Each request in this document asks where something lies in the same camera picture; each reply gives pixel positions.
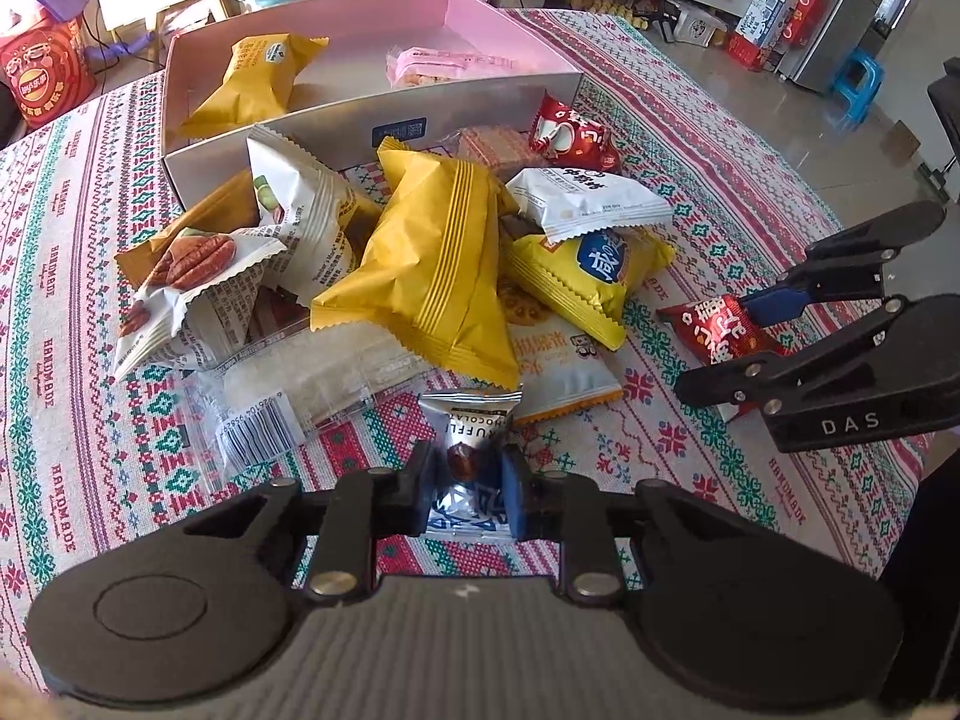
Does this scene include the red snack packet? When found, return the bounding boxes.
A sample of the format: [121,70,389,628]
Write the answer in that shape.
[529,93,620,172]
[655,294,794,423]

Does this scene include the silver truffle chocolate packet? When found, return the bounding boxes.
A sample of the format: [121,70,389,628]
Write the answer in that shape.
[418,388,523,541]

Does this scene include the white pecan snack packet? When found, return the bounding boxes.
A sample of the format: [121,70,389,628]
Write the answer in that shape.
[112,227,286,377]

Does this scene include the large yellow snack packet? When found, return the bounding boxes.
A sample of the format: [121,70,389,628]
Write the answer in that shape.
[311,137,521,390]

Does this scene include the orange biscuit snack packet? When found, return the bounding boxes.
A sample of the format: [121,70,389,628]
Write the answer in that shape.
[498,278,623,424]

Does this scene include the blue plastic stool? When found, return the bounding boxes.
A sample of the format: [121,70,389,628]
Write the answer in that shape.
[830,49,885,127]

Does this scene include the yellow blue-label snack packet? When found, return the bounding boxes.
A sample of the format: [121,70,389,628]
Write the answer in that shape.
[500,229,675,351]

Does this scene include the patterned woven table cloth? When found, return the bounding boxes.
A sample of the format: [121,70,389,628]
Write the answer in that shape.
[2,10,929,684]

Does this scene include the clear rice cake packet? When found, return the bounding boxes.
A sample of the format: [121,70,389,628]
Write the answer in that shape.
[182,322,430,486]

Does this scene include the clear wafer biscuit packet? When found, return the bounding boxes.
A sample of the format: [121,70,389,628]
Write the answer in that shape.
[455,125,547,182]

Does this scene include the golden brown bar packet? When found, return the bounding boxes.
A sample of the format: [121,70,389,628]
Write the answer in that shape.
[114,169,259,288]

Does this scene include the white pistachio snack packet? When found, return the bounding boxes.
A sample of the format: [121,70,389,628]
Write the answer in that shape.
[245,125,381,307]

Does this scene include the pink wafer packet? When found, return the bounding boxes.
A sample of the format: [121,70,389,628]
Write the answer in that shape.
[386,47,523,88]

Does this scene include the pink cardboard box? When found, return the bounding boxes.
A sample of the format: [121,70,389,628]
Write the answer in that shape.
[163,0,583,206]

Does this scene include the yellow waffle sandwich packet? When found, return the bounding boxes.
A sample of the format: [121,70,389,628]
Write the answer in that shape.
[178,32,329,140]

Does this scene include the red chips gift bag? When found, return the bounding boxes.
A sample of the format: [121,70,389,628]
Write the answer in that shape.
[2,16,94,130]

